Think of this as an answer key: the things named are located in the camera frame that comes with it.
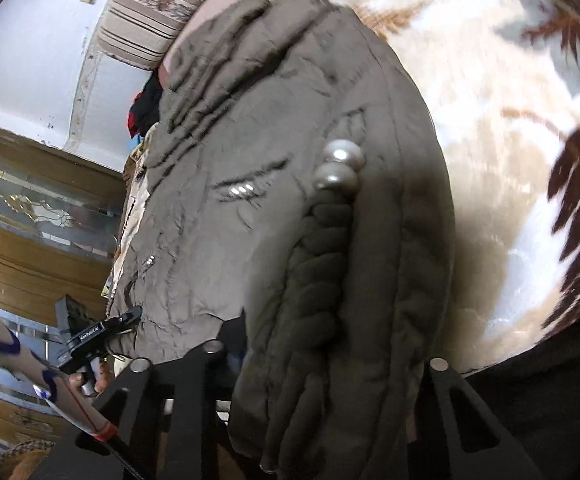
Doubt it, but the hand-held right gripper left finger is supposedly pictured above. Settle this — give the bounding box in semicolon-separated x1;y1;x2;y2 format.
90;310;248;480

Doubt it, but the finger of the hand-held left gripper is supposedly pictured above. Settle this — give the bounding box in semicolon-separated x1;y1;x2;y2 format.
117;307;144;333

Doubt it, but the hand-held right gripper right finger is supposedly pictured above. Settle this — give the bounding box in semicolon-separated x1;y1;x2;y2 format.
410;357;543;480

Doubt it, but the olive quilted jacket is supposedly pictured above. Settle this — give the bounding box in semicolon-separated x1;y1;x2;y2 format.
110;0;458;476

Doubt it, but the person's left forearm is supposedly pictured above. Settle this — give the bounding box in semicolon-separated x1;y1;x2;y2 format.
0;285;118;441

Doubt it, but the pile of dark clothes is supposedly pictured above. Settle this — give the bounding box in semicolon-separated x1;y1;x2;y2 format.
127;75;165;138

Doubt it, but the person's left hand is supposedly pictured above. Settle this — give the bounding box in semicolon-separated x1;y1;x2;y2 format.
67;360;116;396

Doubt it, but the wooden door with glass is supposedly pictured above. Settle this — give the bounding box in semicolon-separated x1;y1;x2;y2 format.
0;115;131;461

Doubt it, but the leaf printed blanket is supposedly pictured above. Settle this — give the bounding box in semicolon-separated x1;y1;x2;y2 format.
320;0;580;376

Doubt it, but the striped cushion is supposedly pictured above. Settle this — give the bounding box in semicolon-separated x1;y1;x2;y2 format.
95;0;243;72

